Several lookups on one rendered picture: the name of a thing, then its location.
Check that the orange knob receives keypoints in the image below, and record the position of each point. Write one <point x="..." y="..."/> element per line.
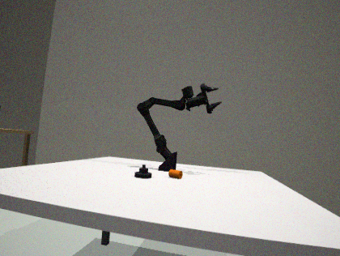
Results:
<point x="175" y="174"/>

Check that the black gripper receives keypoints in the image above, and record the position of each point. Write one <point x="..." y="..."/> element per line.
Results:
<point x="201" y="100"/>

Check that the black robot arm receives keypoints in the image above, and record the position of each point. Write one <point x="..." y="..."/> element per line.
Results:
<point x="143" y="108"/>

